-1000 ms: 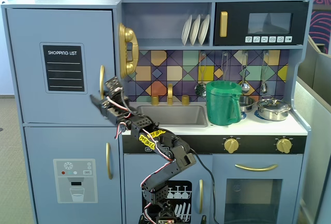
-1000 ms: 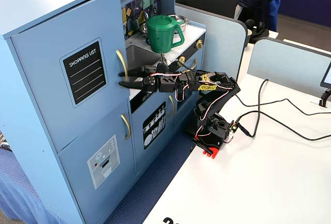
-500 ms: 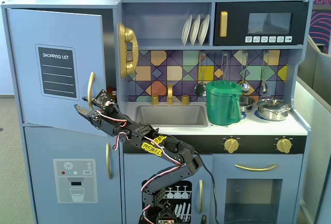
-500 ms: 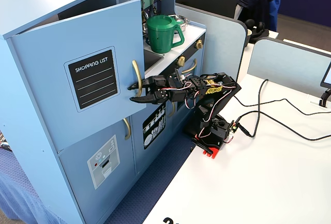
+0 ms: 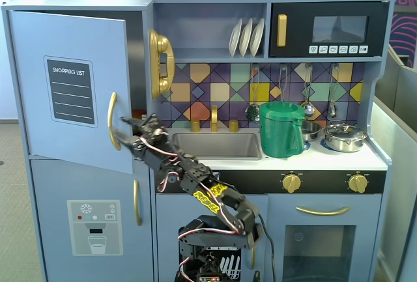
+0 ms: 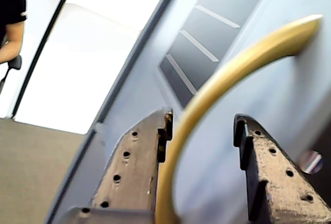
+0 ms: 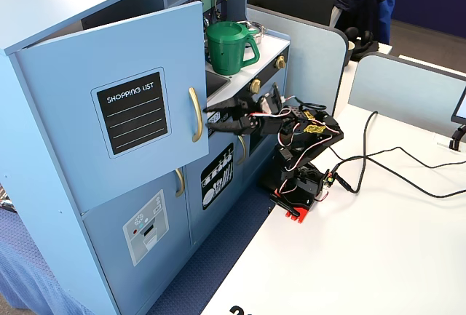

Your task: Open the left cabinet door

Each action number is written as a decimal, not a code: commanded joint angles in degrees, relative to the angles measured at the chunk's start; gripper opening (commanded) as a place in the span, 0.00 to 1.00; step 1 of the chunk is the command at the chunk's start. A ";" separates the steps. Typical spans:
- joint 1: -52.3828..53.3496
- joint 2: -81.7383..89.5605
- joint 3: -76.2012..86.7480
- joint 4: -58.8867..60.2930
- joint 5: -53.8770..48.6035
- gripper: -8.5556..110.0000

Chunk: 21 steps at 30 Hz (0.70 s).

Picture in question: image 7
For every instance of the shopping list cabinet door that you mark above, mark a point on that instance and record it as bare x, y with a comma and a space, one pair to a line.
54, 111

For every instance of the light blue desk divider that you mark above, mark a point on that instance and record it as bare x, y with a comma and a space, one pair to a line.
313, 60
400, 89

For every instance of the black monitor stand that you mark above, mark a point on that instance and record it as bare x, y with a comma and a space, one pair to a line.
455, 142

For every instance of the ice dispenser print door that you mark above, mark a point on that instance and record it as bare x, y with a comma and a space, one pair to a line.
109, 257

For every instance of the blue office chair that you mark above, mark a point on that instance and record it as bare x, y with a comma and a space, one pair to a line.
387, 20

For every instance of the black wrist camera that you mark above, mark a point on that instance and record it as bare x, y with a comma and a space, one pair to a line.
275, 96

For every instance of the blue toy kitchen cabinet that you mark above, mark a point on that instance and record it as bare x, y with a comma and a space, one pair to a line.
47, 13

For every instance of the red arm base clamp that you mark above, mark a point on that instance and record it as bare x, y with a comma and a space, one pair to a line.
298, 215

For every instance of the green plastic jug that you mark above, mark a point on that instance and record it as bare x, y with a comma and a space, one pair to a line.
225, 53

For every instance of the black sink basin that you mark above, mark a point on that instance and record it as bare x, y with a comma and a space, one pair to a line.
216, 84

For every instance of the black headphones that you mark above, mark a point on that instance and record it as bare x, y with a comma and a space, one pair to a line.
364, 44

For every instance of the blue oven door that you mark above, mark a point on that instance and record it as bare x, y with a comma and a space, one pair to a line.
255, 147

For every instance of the monitor with lit screen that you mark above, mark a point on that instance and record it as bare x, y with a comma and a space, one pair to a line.
461, 111

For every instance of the silver toy pot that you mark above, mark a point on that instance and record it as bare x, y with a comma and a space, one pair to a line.
257, 35

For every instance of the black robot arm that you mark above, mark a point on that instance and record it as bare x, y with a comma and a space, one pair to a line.
309, 147

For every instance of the gold stove knob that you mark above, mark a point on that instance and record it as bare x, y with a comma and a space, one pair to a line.
255, 86
280, 62

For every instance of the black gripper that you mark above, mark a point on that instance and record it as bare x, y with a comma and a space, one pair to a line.
243, 114

